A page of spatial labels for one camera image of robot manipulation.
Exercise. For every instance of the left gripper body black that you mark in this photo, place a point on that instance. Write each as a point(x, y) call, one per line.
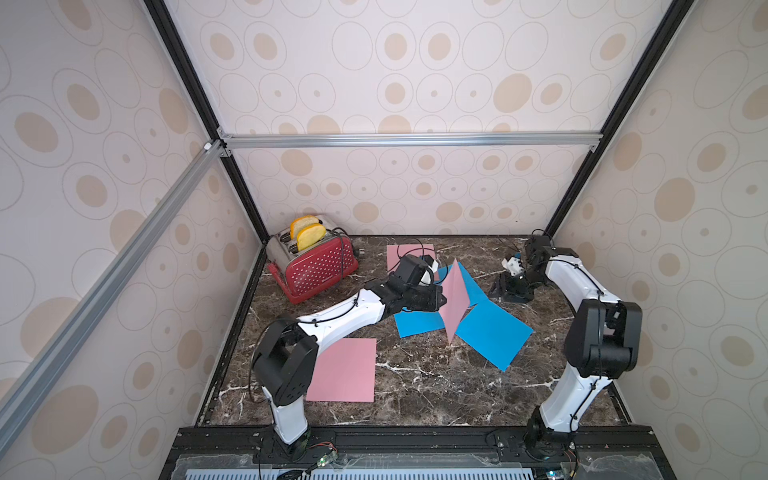
point(420, 298)

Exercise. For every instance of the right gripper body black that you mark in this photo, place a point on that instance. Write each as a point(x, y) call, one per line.
point(514, 285)

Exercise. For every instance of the blue paper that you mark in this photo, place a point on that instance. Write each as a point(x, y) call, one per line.
point(494, 333)
point(414, 323)

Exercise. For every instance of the pink paper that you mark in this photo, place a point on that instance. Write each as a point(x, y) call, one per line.
point(459, 289)
point(394, 253)
point(345, 372)

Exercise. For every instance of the pink paper back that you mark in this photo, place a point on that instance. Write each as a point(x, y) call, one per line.
point(394, 253)

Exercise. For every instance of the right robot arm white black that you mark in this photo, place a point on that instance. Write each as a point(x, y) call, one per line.
point(601, 344)

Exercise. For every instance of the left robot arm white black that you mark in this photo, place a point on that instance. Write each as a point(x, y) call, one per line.
point(284, 360)

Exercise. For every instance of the red toaster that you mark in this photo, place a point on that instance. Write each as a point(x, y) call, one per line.
point(304, 274)

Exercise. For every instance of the yellow toast slice front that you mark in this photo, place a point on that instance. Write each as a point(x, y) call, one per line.
point(310, 235)

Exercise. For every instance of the yellow toast slice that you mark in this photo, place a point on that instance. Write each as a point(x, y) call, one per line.
point(301, 223)
point(310, 235)

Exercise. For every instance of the yellow toast slice back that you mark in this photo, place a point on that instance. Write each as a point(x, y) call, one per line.
point(301, 223)

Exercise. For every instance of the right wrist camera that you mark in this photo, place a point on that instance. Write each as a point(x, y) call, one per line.
point(530, 255)

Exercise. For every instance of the horizontal aluminium rail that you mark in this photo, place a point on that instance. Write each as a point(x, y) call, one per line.
point(229, 143)

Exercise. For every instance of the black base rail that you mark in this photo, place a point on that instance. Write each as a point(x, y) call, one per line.
point(408, 452)

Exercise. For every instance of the left aluminium rail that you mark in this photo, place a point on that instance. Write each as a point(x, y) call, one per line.
point(45, 371)

